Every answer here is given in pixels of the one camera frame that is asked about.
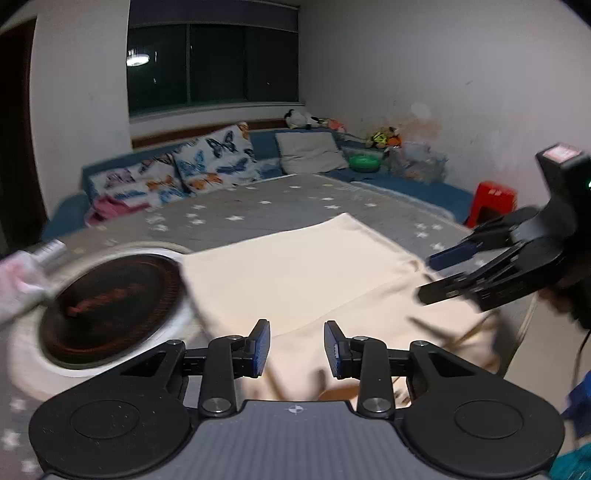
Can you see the black and white plush toy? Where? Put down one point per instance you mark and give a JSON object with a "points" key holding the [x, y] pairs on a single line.
{"points": [[298, 119]]}

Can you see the pink plush toy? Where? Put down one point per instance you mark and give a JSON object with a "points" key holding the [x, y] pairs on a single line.
{"points": [[332, 124]]}

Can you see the clear plastic storage box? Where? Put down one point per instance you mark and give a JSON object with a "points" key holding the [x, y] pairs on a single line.
{"points": [[415, 164]]}

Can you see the red plastic stool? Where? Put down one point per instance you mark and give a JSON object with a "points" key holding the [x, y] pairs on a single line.
{"points": [[494, 196]]}

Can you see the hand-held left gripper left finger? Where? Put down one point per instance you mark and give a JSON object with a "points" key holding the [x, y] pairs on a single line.
{"points": [[261, 346]]}

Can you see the pink cloth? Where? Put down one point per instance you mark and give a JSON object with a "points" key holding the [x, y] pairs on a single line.
{"points": [[115, 210]]}

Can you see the white remote control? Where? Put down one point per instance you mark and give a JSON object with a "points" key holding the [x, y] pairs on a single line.
{"points": [[51, 253]]}

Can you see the dark window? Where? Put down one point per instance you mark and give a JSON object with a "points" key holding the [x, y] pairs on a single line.
{"points": [[217, 64]]}

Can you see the yellow toy pile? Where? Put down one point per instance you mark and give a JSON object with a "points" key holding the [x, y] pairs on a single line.
{"points": [[383, 137]]}

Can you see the grey star-print tablecloth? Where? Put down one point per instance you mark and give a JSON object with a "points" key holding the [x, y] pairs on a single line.
{"points": [[277, 203]]}

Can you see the wide butterfly print pillow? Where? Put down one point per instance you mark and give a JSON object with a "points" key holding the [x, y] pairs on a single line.
{"points": [[138, 182]]}

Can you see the grey pillow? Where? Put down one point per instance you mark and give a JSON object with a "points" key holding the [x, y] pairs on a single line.
{"points": [[309, 152]]}

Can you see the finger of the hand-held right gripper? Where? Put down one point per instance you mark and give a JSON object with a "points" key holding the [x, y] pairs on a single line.
{"points": [[452, 256], [443, 290]]}

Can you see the round black induction cooktop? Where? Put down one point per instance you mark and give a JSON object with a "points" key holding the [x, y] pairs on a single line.
{"points": [[106, 314]]}

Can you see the green bowl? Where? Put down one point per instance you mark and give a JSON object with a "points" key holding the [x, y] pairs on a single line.
{"points": [[364, 162]]}

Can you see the pastel tissue pack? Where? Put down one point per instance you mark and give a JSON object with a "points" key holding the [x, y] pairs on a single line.
{"points": [[23, 286]]}

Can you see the cream garment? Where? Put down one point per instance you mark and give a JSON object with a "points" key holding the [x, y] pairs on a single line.
{"points": [[300, 277]]}

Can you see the square butterfly print pillow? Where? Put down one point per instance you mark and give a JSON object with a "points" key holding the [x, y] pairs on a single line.
{"points": [[217, 159]]}

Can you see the blue sofa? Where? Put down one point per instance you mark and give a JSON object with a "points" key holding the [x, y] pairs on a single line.
{"points": [[415, 187]]}

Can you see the teal cloth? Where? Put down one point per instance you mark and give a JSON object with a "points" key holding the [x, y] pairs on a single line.
{"points": [[575, 464]]}

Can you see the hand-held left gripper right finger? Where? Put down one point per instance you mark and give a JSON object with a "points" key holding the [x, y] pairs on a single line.
{"points": [[333, 346]]}

